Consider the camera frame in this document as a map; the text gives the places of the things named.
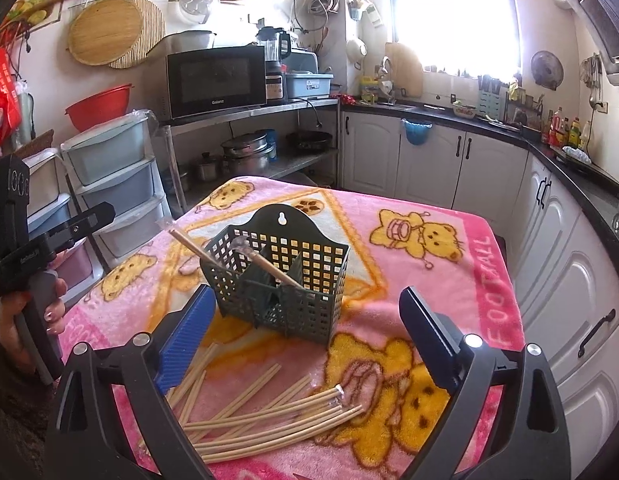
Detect white kitchen cabinets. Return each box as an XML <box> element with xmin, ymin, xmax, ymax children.
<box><xmin>338</xmin><ymin>105</ymin><xmax>619</xmax><ymax>479</ymax></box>

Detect person's left hand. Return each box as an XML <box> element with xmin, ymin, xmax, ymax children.
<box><xmin>0</xmin><ymin>278</ymin><xmax>68</xmax><ymax>374</ymax></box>

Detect plastic drawer tower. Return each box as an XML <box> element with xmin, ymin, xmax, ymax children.
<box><xmin>59</xmin><ymin>110</ymin><xmax>171</xmax><ymax>269</ymax></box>
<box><xmin>24</xmin><ymin>148</ymin><xmax>104</xmax><ymax>309</ymax></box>

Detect red plastic basin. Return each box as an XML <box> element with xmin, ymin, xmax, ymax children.
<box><xmin>66</xmin><ymin>84</ymin><xmax>133</xmax><ymax>132</ymax></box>

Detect black microwave oven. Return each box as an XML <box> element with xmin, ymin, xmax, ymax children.
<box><xmin>142</xmin><ymin>46</ymin><xmax>266</xmax><ymax>122</ymax></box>

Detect round bamboo tray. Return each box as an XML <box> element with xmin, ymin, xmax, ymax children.
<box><xmin>68</xmin><ymin>0</ymin><xmax>144</xmax><ymax>66</ymax></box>

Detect stacked steel pots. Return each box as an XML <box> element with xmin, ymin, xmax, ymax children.
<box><xmin>222</xmin><ymin>130</ymin><xmax>273</xmax><ymax>176</ymax></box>

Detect dark green utensil basket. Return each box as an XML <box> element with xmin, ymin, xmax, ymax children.
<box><xmin>200</xmin><ymin>204</ymin><xmax>349</xmax><ymax>347</ymax></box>

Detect condiment bottles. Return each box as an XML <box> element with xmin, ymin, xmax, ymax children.
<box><xmin>541</xmin><ymin>106</ymin><xmax>587</xmax><ymax>151</ymax></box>

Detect blue hanging bag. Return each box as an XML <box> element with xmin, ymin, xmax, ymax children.
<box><xmin>402</xmin><ymin>119</ymin><xmax>433</xmax><ymax>146</ymax></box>

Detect blue plastic box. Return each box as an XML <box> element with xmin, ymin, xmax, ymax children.
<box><xmin>285</xmin><ymin>73</ymin><xmax>333</xmax><ymax>100</ymax></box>

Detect black blender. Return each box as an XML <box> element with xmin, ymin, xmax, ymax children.
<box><xmin>256</xmin><ymin>26</ymin><xmax>291</xmax><ymax>105</ymax></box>

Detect wooden cutting board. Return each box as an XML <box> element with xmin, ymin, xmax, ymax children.
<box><xmin>384</xmin><ymin>42</ymin><xmax>423</xmax><ymax>99</ymax></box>

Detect black wall fan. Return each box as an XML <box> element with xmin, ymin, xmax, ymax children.
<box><xmin>531</xmin><ymin>50</ymin><xmax>564</xmax><ymax>91</ymax></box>

